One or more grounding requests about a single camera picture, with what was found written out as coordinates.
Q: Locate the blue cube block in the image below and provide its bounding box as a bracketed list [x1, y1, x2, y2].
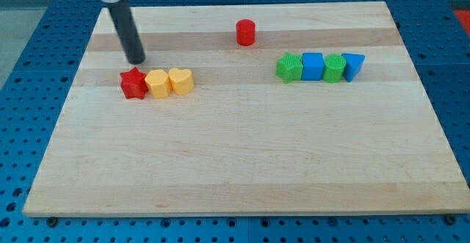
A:
[301, 52, 325, 81]

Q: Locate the green cylinder block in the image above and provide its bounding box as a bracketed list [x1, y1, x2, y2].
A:
[322, 54, 347, 83]

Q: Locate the red star block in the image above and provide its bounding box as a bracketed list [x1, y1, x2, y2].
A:
[120, 67, 148, 99]

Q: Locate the blue triangle block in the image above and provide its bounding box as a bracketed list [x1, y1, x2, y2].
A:
[342, 53, 366, 82]

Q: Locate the yellow hexagon block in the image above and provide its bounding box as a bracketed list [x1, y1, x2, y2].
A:
[145, 69, 172, 98]

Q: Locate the light wooden board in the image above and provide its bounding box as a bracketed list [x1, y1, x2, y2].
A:
[23, 1, 469, 217]

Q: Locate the yellow heart block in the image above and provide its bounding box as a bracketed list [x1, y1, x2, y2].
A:
[168, 68, 195, 95]

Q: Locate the green star block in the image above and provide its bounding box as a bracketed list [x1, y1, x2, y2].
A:
[275, 52, 303, 84]

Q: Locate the red cylinder block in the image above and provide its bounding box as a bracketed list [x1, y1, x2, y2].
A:
[236, 19, 256, 46]

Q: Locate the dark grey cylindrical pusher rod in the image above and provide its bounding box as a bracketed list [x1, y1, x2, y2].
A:
[107, 0, 146, 65]

